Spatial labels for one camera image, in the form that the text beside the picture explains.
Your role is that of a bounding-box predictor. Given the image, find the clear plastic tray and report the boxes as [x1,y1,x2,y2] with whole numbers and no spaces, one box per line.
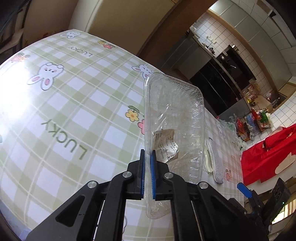
[144,73,205,219]

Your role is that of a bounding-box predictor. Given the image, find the grey kitchen counter cabinets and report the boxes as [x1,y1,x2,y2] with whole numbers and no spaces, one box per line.
[161,30,214,82]

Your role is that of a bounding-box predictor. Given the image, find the red hanging apron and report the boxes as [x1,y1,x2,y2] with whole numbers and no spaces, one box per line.
[241,125,295,186]

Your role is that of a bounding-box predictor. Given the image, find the white plastic bags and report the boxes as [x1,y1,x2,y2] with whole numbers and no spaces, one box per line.
[218,118,248,152]

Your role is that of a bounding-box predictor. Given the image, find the green plaid bunny tablecloth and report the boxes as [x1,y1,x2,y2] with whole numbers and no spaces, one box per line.
[1,30,244,240]

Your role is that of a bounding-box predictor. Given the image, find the black oven stove unit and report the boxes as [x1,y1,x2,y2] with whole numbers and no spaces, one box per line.
[190,45,256,120]

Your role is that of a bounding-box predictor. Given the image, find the beige refrigerator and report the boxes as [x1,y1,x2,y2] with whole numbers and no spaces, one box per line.
[69,0,177,55]

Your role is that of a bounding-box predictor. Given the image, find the wire rack with snacks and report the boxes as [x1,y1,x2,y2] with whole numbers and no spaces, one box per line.
[235,108,271,142]

